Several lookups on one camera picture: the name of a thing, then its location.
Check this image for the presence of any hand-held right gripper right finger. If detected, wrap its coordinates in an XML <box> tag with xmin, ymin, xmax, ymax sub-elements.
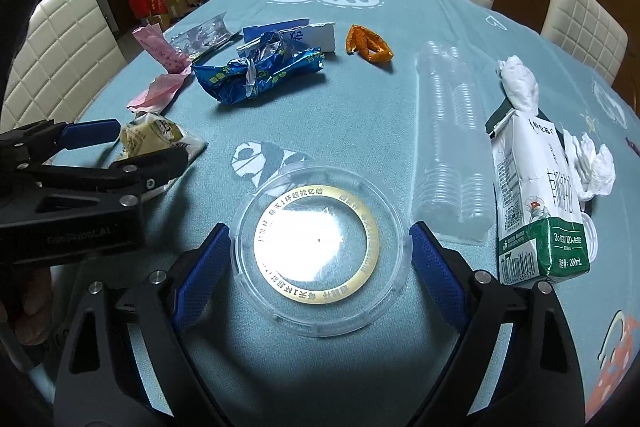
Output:
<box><xmin>409</xmin><ymin>221</ymin><xmax>591</xmax><ymax>427</ymax></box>

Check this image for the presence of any light blue printed tablecloth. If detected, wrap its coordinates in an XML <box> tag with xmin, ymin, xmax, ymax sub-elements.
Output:
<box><xmin>0</xmin><ymin>0</ymin><xmax>640</xmax><ymax>427</ymax></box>

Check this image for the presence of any orange snack wrapper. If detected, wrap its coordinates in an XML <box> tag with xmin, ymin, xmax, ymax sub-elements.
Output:
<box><xmin>345</xmin><ymin>24</ymin><xmax>393</xmax><ymax>64</ymax></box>

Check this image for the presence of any beige snack wrapper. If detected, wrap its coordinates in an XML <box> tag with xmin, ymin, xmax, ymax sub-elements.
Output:
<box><xmin>119</xmin><ymin>113</ymin><xmax>208</xmax><ymax>178</ymax></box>

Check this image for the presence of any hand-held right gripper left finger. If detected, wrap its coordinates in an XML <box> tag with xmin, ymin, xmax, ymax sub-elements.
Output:
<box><xmin>54</xmin><ymin>222</ymin><xmax>236</xmax><ymax>427</ymax></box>

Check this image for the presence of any person's left hand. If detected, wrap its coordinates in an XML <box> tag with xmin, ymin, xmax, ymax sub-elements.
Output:
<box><xmin>0</xmin><ymin>266</ymin><xmax>54</xmax><ymax>349</ymax></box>

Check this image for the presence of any clear plastic tray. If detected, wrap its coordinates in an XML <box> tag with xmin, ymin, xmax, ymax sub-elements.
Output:
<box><xmin>410</xmin><ymin>40</ymin><xmax>493</xmax><ymax>248</ymax></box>

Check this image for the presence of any clear plastic lid gold ring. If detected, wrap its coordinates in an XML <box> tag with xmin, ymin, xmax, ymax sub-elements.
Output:
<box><xmin>229</xmin><ymin>164</ymin><xmax>415</xmax><ymax>339</ymax></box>

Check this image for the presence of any clear blister wrapper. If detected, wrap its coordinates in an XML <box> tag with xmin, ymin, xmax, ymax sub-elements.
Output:
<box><xmin>170</xmin><ymin>11</ymin><xmax>241</xmax><ymax>60</ymax></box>

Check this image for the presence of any pink paper strip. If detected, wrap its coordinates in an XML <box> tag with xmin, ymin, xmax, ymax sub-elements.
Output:
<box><xmin>126</xmin><ymin>24</ymin><xmax>193</xmax><ymax>113</ymax></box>

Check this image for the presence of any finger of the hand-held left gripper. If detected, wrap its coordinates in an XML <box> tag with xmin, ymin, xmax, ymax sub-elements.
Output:
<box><xmin>20</xmin><ymin>148</ymin><xmax>188</xmax><ymax>213</ymax></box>
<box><xmin>0</xmin><ymin>119</ymin><xmax>122</xmax><ymax>173</ymax></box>

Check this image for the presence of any white green milk carton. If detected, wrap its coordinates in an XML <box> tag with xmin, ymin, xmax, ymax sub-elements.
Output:
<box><xmin>485</xmin><ymin>107</ymin><xmax>592</xmax><ymax>285</ymax></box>

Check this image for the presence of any crumpled white tissue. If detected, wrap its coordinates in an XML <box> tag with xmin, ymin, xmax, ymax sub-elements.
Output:
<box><xmin>496</xmin><ymin>55</ymin><xmax>541</xmax><ymax>113</ymax></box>
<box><xmin>562</xmin><ymin>127</ymin><xmax>617</xmax><ymax>198</ymax></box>

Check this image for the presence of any torn blue white carton piece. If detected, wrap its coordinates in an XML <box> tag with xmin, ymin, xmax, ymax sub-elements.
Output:
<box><xmin>242</xmin><ymin>18</ymin><xmax>337</xmax><ymax>54</ymax></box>

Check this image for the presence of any blue foil wrapper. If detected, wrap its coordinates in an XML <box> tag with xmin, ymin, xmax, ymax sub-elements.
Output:
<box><xmin>192</xmin><ymin>30</ymin><xmax>326</xmax><ymax>105</ymax></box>

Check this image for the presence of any red bag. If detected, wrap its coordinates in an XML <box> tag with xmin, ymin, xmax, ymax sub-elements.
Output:
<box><xmin>129</xmin><ymin>0</ymin><xmax>176</xmax><ymax>19</ymax></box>

